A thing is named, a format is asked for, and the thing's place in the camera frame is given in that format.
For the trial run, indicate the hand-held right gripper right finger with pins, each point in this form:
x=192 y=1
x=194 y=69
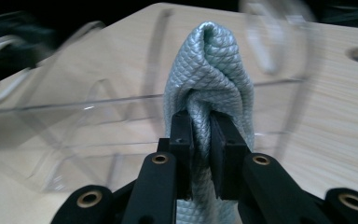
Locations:
x=230 y=149

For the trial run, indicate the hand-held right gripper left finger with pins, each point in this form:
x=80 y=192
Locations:
x=181 y=140

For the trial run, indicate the light blue cleaning cloth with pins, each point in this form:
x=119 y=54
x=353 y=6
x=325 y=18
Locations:
x=208 y=62

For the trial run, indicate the clear acrylic organizer box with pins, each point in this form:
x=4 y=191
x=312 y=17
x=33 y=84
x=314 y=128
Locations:
x=74 y=124

